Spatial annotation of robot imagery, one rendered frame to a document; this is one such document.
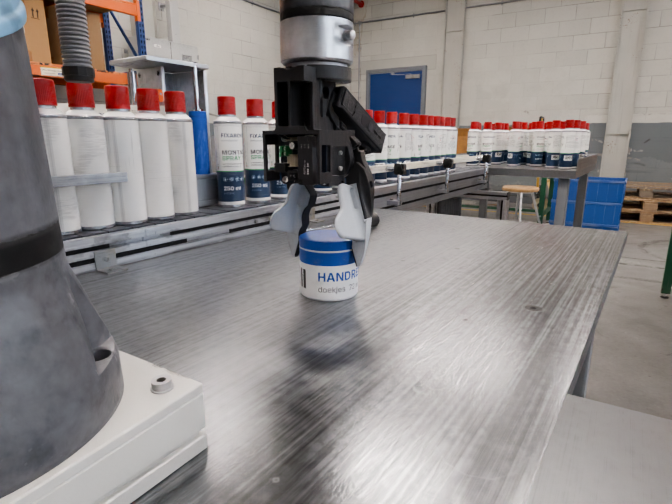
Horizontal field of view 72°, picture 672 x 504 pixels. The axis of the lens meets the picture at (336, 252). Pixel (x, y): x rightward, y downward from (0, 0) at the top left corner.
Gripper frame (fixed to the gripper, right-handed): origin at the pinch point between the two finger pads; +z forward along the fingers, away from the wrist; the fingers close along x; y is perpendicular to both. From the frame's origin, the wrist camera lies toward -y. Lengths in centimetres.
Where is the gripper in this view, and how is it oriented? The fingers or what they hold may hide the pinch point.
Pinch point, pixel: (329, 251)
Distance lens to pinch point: 55.1
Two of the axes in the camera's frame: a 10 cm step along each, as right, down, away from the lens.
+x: 8.5, 1.2, -5.1
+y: -5.2, 2.0, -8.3
